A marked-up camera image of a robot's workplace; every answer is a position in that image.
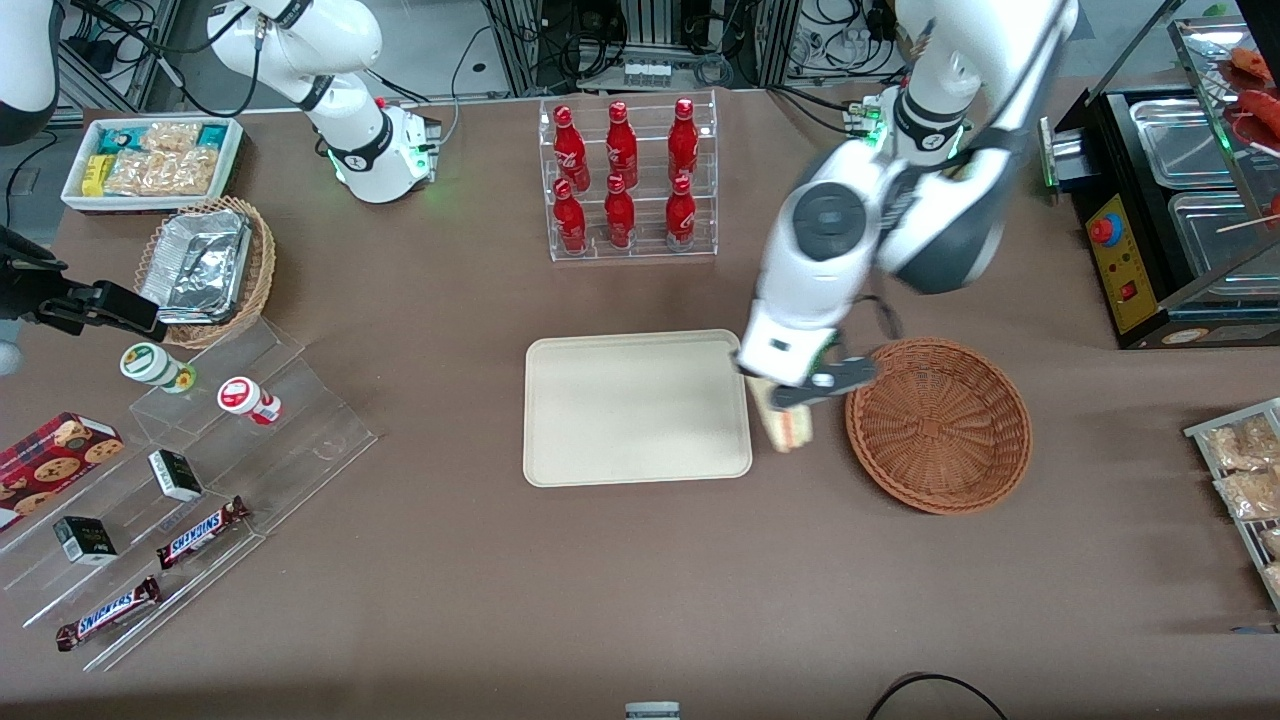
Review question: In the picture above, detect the aluminium frame rack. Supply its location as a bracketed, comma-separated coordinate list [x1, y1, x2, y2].
[478, 0, 803, 98]

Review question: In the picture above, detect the snickers chocolate bar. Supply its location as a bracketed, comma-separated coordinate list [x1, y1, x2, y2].
[156, 497, 252, 572]
[55, 576, 162, 653]

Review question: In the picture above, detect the black floor cable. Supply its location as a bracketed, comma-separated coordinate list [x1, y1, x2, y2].
[865, 672, 1012, 720]

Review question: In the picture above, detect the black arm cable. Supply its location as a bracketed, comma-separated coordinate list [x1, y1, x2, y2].
[858, 293, 905, 344]

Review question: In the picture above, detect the clear acrylic tiered stand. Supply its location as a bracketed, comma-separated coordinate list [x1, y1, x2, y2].
[0, 318, 379, 672]

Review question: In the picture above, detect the triangle sandwich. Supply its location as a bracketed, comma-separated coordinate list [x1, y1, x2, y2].
[752, 375, 816, 453]

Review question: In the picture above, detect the small tan wicker basket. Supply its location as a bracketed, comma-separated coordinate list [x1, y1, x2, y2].
[135, 196, 277, 350]

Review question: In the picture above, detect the red cookie box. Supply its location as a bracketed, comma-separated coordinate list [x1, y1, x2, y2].
[0, 412, 127, 532]

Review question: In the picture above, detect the red soda bottle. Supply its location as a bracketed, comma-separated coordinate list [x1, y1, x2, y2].
[665, 175, 698, 250]
[604, 175, 637, 250]
[668, 98, 700, 182]
[553, 179, 589, 255]
[553, 105, 591, 191]
[606, 101, 640, 187]

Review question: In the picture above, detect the black food warmer appliance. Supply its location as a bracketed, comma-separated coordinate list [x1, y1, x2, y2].
[1040, 15, 1280, 350]

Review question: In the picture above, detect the cream plastic tray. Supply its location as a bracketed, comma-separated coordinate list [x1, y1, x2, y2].
[523, 329, 753, 488]

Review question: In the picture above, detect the green lid yogurt cup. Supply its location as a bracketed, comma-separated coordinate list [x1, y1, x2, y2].
[120, 342, 197, 395]

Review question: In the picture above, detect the steel warmer pan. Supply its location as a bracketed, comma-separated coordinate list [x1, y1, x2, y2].
[1168, 190, 1280, 277]
[1130, 98, 1238, 190]

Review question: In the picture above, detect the large clear snack bag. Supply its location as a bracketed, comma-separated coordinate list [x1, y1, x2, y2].
[105, 149, 220, 198]

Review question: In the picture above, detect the clear acrylic bottle rack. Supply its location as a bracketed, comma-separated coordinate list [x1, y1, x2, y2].
[538, 90, 719, 264]

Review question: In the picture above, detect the red lid yogurt cup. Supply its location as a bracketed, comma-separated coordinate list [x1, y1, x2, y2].
[217, 376, 284, 427]

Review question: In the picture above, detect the wooden skewer stick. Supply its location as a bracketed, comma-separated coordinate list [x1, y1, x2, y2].
[1215, 196, 1280, 237]

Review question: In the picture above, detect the white plastic snack bin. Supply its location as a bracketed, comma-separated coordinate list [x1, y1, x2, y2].
[62, 117, 244, 215]

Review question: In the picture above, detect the aluminium foil container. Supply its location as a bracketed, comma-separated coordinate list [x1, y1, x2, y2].
[140, 209, 252, 325]

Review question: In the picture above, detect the small black carton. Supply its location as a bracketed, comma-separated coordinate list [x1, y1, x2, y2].
[53, 516, 119, 567]
[148, 449, 205, 503]

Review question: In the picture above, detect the brown round wicker basket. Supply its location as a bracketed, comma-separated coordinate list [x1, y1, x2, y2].
[845, 338, 1033, 516]

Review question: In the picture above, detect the small clear snack bag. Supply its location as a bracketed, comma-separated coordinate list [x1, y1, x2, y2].
[140, 121, 202, 154]

